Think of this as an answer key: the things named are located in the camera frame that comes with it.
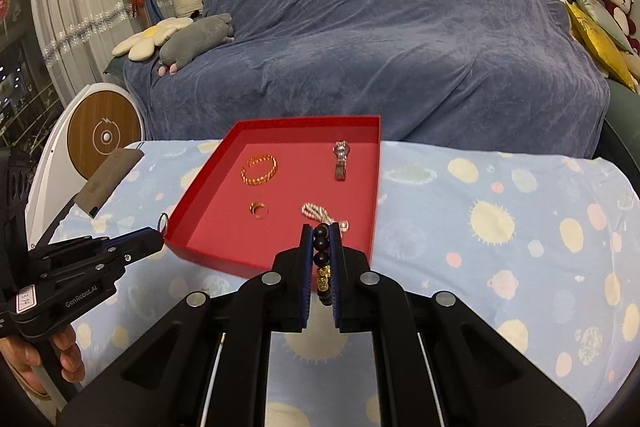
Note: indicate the gold chain bangle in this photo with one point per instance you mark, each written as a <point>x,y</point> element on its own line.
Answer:
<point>259,169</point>

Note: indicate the red jewelry box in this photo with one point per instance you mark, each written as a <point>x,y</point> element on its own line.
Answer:
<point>212,226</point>

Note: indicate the red monkey plush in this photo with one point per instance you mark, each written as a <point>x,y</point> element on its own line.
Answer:
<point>620,4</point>

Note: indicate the cream flower cushion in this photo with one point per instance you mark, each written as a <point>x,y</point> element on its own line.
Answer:
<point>142,45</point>

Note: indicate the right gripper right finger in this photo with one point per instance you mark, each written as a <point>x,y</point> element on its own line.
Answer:
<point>437,362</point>

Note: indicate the blue-grey sofa blanket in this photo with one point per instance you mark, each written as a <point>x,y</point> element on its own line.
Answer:
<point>472,74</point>

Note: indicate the grey patterned pillow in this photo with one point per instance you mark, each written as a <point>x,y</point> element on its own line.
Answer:
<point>611,21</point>

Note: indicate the blue planet print cloth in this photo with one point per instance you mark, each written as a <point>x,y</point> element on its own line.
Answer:
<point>544,248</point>

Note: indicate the silver wristwatch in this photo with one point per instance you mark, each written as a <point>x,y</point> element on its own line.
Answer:
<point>341,151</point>

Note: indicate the green sofa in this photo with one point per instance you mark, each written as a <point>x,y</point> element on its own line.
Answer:
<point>619,138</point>

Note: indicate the yellow satin pillow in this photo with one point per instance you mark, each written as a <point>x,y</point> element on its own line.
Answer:
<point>620,65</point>

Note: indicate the grey plush toy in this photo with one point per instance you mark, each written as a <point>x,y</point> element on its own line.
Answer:
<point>190,42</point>

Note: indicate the white round wooden device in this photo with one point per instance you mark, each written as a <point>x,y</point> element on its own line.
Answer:
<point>100,119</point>

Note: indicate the gold hoop earring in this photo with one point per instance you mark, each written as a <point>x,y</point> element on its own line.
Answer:
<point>258,210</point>
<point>162,223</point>

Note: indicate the brown felt pouch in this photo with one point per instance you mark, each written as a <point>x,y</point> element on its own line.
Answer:
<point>101,185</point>

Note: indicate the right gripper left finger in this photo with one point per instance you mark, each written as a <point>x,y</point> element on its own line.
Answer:
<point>205,363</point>

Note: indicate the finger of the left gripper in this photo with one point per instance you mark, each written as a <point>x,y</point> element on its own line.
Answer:
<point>135,244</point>

